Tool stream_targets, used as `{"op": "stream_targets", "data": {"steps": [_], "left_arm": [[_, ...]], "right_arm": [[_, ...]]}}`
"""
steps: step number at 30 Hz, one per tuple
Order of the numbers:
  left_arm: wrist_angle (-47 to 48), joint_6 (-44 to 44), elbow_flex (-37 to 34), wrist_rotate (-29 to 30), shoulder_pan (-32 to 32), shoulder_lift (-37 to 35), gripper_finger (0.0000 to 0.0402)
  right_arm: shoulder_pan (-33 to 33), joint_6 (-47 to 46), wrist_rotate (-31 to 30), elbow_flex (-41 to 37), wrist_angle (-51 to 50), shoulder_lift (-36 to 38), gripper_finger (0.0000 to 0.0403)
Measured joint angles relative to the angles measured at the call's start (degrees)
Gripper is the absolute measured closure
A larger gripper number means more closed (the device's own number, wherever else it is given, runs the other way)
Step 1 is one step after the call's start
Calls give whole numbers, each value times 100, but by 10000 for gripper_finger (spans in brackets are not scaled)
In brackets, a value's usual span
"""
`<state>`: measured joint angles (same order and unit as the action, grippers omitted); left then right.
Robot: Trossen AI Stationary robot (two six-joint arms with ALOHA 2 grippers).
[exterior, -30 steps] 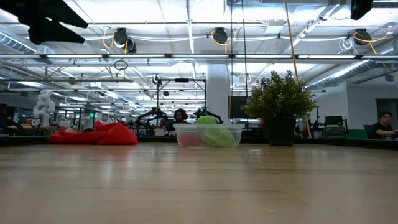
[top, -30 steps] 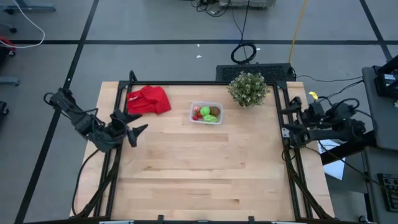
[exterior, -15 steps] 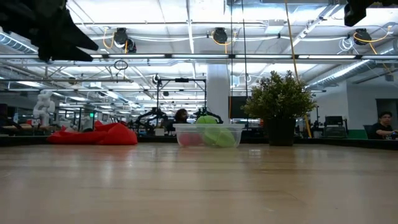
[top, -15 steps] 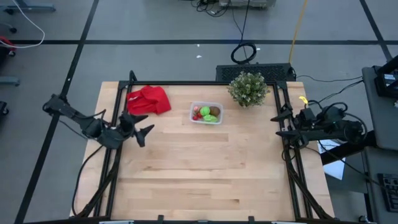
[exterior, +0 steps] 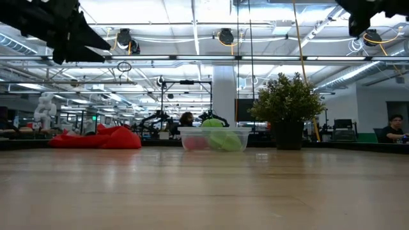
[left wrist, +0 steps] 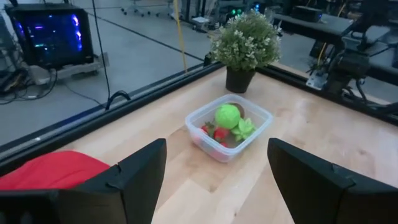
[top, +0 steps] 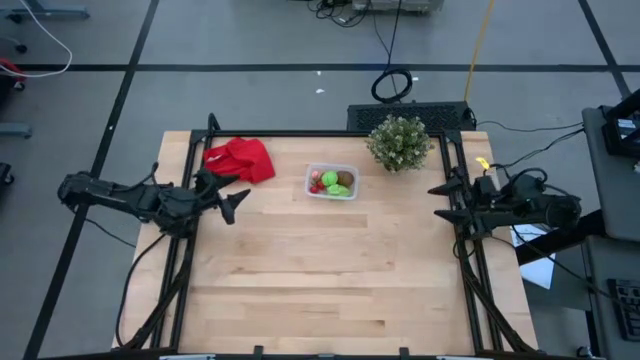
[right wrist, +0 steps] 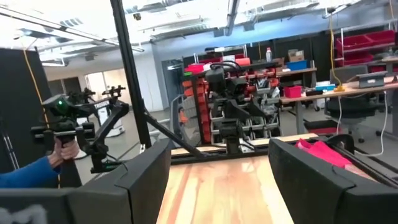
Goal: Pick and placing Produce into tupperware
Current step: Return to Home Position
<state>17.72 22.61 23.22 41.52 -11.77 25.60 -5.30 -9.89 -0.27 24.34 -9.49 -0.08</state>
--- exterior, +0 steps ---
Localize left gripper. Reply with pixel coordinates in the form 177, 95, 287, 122
0, 0, 112, 65

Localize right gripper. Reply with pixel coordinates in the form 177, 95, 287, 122
334, 0, 409, 37

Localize pink toy peach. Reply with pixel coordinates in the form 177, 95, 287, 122
184, 135, 201, 151

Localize green round toy fruit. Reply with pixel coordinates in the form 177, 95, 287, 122
200, 118, 225, 128

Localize clear plastic tupperware container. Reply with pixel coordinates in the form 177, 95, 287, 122
178, 126, 252, 153

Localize green toy starfruit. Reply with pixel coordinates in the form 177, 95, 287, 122
208, 131, 243, 153

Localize long ceiling light bar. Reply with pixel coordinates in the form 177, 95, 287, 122
0, 54, 409, 62

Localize white robot figure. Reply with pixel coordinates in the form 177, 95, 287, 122
33, 92, 58, 130

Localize black office chair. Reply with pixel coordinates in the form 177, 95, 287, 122
332, 118, 359, 142

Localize potted green plant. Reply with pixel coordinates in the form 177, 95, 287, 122
249, 72, 327, 150

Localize person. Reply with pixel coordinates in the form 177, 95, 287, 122
376, 114, 409, 144
171, 111, 196, 138

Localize green panel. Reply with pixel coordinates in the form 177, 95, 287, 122
357, 132, 384, 144

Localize white building column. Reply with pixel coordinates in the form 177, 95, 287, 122
212, 65, 237, 128

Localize black monitor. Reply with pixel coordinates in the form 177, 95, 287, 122
235, 98, 256, 122

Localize black ceiling cable reel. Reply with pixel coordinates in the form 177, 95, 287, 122
115, 27, 141, 55
217, 27, 236, 46
362, 28, 384, 47

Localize hanging black cable loop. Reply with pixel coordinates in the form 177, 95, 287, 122
116, 60, 132, 73

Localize silver ceiling air duct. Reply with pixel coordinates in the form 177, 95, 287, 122
314, 60, 409, 93
0, 31, 57, 58

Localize black background rig frame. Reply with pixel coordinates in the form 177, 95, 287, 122
159, 79, 213, 128

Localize thin black hanging cable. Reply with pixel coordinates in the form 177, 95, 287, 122
236, 0, 240, 116

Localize black table frame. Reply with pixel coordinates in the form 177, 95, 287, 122
0, 139, 409, 155

